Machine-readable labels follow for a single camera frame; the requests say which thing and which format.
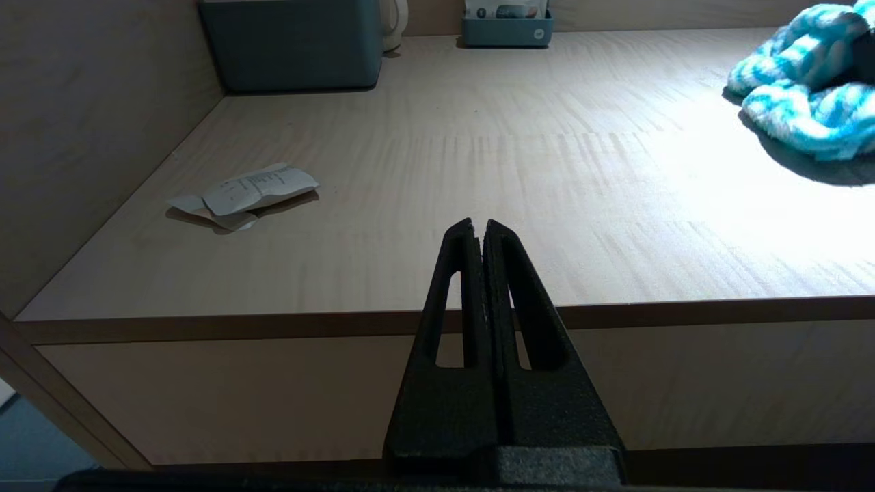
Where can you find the blue white zigzag towel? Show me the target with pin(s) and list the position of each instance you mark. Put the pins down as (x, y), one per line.
(800, 89)

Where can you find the small grey sachet holder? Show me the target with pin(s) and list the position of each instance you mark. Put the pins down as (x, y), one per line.
(507, 32)

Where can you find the tall white sachet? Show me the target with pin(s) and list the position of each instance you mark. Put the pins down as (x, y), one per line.
(478, 9)

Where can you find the grey tissue box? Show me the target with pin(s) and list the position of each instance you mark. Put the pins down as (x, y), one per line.
(294, 44)

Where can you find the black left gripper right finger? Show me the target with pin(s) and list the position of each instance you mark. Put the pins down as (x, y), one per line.
(547, 410)

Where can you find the cream ceramic mug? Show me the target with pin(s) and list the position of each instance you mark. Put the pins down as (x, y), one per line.
(394, 24)

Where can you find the crumpled white paper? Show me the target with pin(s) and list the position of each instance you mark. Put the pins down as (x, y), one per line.
(253, 193)

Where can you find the short white sachet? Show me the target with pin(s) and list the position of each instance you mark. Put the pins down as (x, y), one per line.
(519, 10)

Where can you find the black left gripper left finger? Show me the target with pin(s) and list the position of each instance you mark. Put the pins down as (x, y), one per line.
(448, 410)

